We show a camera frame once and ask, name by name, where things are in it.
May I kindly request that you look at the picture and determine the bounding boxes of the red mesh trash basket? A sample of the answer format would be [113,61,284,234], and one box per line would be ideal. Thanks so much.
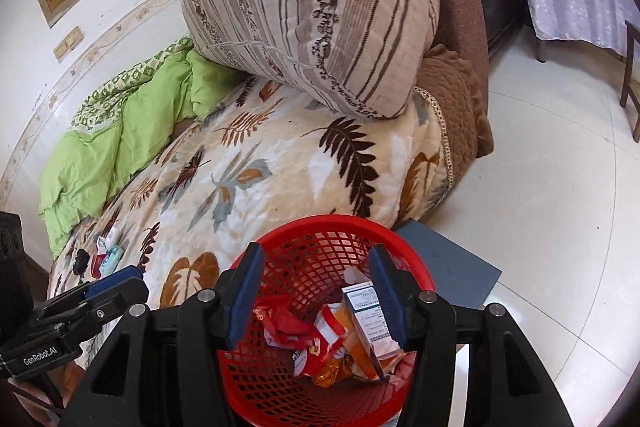
[218,215,434,426]

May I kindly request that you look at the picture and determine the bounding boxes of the black plastic bag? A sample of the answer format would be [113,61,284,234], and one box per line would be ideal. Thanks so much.
[72,248,90,279]

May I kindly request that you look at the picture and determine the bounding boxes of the wooden chair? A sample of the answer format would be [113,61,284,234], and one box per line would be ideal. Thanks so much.
[620,20,640,143]

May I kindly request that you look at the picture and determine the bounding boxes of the orange box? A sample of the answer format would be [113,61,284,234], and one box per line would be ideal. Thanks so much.
[296,303,406,388]

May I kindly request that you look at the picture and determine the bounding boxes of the white blue medicine box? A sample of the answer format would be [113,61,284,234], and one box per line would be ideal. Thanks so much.
[342,267,402,361]

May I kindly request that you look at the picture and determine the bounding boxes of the blue floor mat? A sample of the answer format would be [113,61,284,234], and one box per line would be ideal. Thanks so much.
[395,220,502,309]

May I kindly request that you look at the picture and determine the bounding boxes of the blue cartoon tissue pack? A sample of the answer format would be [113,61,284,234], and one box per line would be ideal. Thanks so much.
[99,245,124,277]

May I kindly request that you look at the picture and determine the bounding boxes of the leaf pattern fleece blanket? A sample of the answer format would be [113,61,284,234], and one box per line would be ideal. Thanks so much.
[48,80,454,309]

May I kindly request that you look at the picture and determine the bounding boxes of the striped floral cushion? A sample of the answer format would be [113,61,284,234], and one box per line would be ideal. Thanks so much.
[182,0,440,119]

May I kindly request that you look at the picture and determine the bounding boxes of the torn red carton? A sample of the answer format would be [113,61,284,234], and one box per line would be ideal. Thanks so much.
[253,296,320,377]

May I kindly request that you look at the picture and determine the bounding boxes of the green duvet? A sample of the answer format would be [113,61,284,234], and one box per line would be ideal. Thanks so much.
[38,37,247,258]

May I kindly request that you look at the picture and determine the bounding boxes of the brown sofa bed frame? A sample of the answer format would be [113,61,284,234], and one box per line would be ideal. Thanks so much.
[395,0,495,225]

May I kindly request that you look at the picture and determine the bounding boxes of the gold wall switches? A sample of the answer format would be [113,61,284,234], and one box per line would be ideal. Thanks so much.
[53,26,84,63]

